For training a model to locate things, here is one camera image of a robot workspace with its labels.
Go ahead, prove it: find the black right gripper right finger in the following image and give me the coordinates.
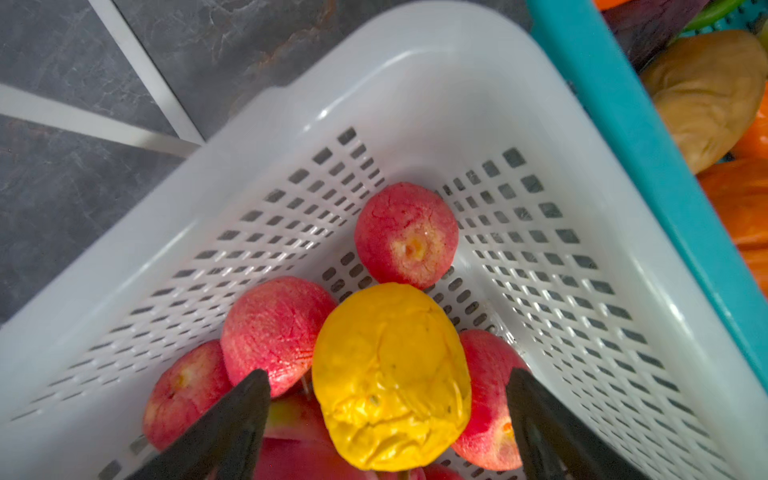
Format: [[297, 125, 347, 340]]
[[506, 368, 645, 480]]

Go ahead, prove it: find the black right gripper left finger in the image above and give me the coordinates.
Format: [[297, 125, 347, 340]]
[[130, 370, 271, 479]]

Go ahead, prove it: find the yellow mango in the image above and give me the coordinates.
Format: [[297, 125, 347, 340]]
[[312, 283, 472, 472]]

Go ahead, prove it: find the red apple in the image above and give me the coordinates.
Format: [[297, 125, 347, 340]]
[[220, 276, 337, 398], [354, 182, 459, 290]]

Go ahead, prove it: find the red apple in basket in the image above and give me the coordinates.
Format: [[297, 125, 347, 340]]
[[220, 276, 337, 398]]

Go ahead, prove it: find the white plastic fruit basket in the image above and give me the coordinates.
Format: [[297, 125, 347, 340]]
[[1, 1, 767, 479]]

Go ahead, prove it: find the teal plastic vegetable basket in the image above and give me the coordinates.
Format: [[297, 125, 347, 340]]
[[526, 1, 767, 384]]

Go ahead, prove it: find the brown potato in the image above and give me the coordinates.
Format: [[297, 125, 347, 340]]
[[640, 30, 767, 174]]

